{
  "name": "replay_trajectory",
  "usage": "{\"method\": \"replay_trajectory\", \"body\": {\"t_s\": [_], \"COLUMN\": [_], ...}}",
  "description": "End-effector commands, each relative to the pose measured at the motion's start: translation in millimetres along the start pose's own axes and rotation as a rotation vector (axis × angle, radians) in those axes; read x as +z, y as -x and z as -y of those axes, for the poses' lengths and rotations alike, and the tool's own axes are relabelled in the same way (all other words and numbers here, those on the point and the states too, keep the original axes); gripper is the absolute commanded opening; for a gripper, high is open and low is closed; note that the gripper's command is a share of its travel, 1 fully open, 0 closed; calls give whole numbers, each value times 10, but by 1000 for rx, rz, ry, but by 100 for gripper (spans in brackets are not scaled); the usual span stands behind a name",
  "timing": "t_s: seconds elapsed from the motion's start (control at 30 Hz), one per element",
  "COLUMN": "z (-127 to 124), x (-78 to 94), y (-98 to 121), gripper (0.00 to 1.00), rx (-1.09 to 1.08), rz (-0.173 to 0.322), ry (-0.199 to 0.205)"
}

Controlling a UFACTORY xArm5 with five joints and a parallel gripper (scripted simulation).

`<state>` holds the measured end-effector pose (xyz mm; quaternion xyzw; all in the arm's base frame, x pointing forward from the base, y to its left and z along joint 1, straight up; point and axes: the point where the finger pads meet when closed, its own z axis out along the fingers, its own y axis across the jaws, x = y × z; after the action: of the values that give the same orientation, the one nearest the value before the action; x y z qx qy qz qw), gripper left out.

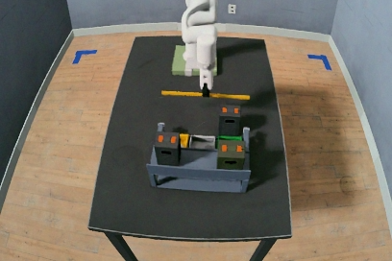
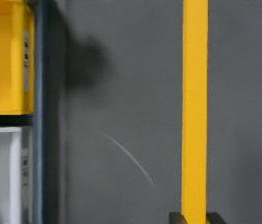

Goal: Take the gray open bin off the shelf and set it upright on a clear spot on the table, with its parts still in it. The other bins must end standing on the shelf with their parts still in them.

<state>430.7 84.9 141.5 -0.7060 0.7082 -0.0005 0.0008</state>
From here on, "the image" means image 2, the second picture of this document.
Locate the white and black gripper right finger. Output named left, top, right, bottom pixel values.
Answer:
left=205, top=212, right=227, bottom=224

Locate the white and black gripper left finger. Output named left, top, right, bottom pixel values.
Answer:
left=169, top=212, right=188, bottom=224

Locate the yellow vertical bar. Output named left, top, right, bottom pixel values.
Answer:
left=182, top=0, right=207, bottom=224

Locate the grey bin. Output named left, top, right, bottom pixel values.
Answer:
left=0, top=125, right=32, bottom=224

